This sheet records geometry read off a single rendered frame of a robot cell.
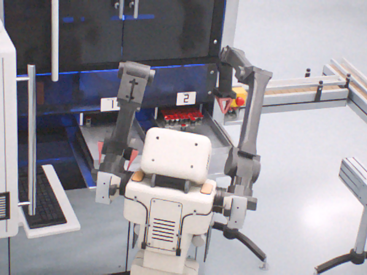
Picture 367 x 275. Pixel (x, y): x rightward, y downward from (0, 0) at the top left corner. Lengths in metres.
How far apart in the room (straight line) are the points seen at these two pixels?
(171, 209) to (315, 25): 4.93
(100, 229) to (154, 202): 1.29
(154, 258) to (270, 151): 2.65
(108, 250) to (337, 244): 1.33
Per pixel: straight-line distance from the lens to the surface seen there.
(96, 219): 3.81
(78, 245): 3.88
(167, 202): 2.58
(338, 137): 5.61
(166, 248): 2.65
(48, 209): 3.18
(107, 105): 3.50
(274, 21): 7.33
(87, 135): 3.54
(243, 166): 2.70
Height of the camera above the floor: 2.67
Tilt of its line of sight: 30 degrees down
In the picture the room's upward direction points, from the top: 6 degrees clockwise
